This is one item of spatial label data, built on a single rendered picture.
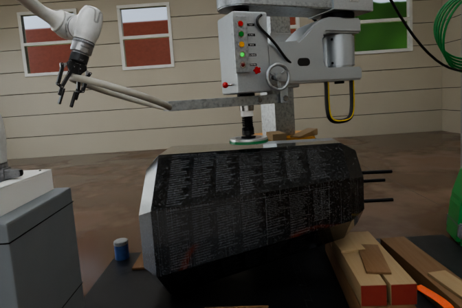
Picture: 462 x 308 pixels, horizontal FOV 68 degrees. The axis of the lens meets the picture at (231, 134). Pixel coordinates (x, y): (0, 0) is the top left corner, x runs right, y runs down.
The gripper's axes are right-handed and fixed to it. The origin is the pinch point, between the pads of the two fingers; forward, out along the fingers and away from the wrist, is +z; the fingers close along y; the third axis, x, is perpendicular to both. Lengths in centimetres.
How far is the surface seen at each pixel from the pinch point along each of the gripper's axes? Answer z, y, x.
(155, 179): 28, 50, -4
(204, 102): -17, 59, -15
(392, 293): 45, 126, -98
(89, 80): -9.3, 3.2, -13.1
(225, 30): -58, 63, -10
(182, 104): -12, 49, -12
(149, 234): 53, 50, -13
